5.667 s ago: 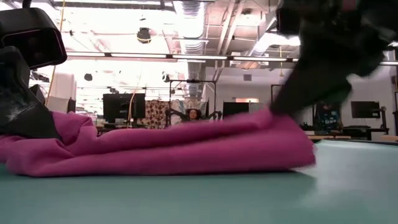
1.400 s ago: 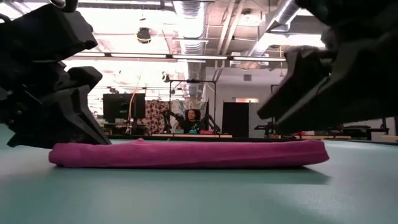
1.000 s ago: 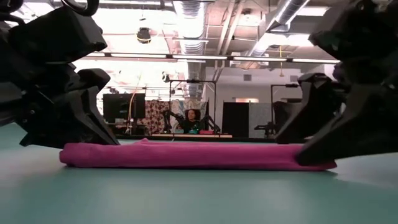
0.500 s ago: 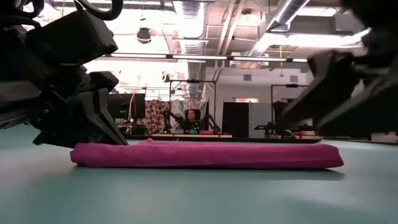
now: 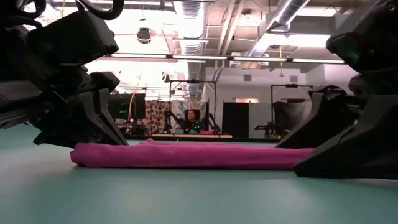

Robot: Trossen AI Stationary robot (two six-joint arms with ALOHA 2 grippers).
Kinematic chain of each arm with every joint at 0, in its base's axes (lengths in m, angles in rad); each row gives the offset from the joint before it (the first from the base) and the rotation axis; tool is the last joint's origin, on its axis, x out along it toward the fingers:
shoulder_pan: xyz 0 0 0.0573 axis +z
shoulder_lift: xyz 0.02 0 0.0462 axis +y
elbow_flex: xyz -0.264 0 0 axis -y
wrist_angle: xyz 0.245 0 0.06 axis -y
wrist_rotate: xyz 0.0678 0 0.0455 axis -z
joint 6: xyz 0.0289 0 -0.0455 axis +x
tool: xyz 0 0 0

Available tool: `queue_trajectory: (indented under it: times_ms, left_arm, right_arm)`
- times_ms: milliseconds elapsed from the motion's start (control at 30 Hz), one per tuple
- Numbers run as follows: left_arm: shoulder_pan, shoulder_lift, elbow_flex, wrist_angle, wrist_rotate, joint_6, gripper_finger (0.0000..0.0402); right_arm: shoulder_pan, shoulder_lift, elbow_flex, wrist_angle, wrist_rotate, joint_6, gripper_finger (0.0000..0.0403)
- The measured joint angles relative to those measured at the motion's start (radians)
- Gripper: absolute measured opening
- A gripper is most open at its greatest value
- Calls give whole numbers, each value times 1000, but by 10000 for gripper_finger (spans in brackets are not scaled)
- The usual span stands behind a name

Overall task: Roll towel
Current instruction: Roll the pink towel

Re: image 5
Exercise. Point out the round black ceiling fixture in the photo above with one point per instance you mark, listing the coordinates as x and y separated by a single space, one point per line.
143 35

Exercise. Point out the narrow silver ventilation duct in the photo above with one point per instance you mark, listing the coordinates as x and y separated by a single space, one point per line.
286 12

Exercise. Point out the long wooden workbench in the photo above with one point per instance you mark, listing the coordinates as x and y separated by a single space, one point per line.
192 135

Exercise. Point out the floral patterned cloth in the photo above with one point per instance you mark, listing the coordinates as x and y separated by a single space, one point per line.
157 116

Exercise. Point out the pink towel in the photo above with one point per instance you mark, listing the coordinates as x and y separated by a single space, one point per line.
186 155

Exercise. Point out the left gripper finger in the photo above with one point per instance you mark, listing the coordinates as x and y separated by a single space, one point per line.
87 127
105 81

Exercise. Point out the teal green table mat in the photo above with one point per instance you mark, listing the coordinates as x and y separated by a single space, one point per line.
199 199

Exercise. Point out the grey draped cloth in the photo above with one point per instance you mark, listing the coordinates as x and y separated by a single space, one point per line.
290 113

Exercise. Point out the person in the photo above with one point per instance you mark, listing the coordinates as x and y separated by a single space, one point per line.
192 123

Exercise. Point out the black computer monitor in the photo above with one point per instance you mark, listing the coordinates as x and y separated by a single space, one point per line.
127 105

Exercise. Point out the black background robot arm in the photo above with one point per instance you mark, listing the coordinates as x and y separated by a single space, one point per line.
267 127
214 123
170 119

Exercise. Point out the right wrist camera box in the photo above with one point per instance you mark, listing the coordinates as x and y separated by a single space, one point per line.
367 40

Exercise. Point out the black partition panel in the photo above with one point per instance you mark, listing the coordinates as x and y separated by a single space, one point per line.
235 119

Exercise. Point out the long ceiling light strip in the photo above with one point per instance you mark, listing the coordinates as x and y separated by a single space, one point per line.
199 57

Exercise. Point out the black metal rig frame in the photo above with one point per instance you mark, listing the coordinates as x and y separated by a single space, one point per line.
292 85
192 81

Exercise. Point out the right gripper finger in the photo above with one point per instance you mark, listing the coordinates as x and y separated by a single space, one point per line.
367 149
326 121

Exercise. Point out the wide silver ventilation duct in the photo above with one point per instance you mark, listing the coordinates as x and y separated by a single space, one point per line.
190 25

